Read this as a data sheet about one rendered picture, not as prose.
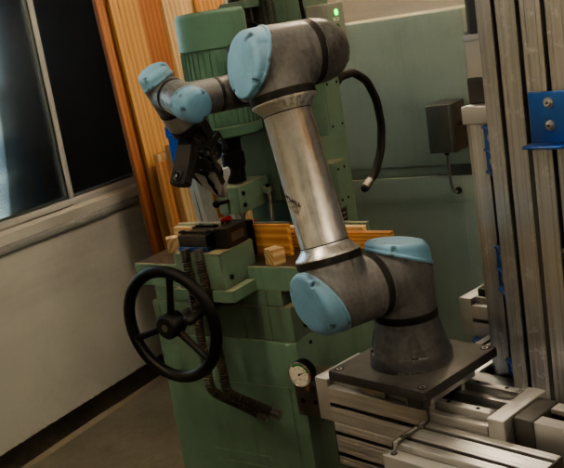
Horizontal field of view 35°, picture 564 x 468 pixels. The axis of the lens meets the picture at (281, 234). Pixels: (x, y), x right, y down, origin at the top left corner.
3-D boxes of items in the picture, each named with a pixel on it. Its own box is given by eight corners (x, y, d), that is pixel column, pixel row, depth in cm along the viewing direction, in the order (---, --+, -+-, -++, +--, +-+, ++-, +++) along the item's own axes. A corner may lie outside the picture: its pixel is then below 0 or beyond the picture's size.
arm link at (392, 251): (452, 305, 161) (443, 231, 158) (394, 327, 155) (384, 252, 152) (409, 292, 171) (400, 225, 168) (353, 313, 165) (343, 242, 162)
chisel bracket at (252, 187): (220, 220, 231) (215, 188, 229) (251, 206, 243) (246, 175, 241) (243, 220, 227) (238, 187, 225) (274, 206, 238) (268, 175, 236)
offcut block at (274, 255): (277, 260, 217) (274, 244, 216) (286, 262, 214) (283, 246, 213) (265, 264, 215) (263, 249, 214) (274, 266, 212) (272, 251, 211)
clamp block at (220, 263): (178, 289, 217) (171, 253, 215) (212, 271, 228) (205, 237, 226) (227, 291, 209) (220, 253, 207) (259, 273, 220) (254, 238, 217)
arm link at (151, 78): (146, 85, 188) (129, 77, 195) (171, 125, 195) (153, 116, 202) (174, 63, 190) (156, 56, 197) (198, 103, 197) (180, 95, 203)
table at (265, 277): (112, 296, 231) (108, 274, 229) (187, 261, 255) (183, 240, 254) (312, 307, 197) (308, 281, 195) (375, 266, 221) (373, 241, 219)
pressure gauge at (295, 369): (290, 393, 211) (285, 361, 209) (299, 386, 214) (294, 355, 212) (313, 396, 207) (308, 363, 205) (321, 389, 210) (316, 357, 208)
